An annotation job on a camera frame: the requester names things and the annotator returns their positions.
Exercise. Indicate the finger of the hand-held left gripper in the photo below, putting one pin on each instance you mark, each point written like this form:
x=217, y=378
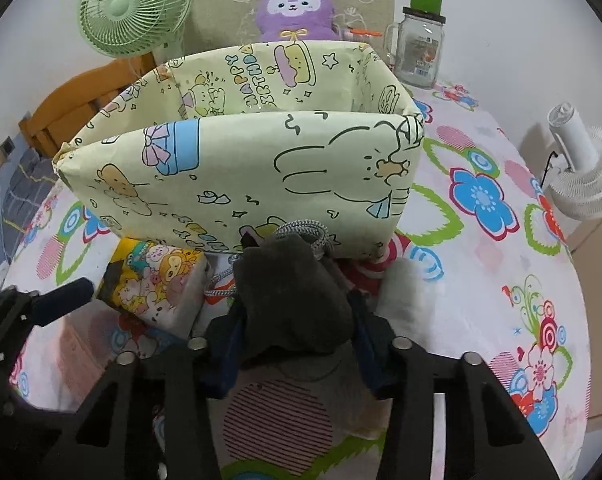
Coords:
x=63, y=300
x=3, y=317

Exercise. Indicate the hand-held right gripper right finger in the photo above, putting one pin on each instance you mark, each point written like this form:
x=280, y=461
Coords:
x=368, y=360

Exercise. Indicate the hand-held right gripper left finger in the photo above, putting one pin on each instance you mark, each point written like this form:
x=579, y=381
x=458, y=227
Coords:
x=226, y=360

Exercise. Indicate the grey sock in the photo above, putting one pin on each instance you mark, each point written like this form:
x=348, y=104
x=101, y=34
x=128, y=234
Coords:
x=291, y=300

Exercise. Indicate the yellow cartoon print box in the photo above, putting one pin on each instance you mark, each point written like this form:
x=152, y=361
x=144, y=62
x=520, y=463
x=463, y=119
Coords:
x=241, y=175

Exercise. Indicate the white cloth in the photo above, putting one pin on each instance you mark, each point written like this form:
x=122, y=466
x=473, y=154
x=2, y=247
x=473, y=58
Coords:
x=406, y=285

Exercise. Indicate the cartoon print tissue packet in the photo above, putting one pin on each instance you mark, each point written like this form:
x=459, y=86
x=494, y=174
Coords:
x=151, y=280

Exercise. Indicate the grey plaid bedding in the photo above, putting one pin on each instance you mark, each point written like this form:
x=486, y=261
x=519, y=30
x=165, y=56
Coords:
x=28, y=185

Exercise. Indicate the floral tablecloth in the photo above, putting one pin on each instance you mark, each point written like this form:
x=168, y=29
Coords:
x=481, y=285

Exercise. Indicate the wooden headboard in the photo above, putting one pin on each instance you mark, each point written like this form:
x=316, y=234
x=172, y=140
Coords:
x=71, y=105

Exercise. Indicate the beige door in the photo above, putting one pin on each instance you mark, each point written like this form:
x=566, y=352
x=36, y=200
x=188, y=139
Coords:
x=601, y=310

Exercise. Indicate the white floor fan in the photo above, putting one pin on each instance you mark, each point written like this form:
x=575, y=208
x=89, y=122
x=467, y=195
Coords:
x=586, y=170

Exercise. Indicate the green desk fan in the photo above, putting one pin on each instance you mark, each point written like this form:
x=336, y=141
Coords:
x=126, y=5

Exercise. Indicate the glass jar with green lid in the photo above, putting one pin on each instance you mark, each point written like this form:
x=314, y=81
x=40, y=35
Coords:
x=421, y=45

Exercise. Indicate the small orange lid jar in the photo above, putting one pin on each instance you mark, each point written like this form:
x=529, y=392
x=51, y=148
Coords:
x=363, y=32

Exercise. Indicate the purple plush toy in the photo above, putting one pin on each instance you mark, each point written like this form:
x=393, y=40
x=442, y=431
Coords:
x=296, y=7

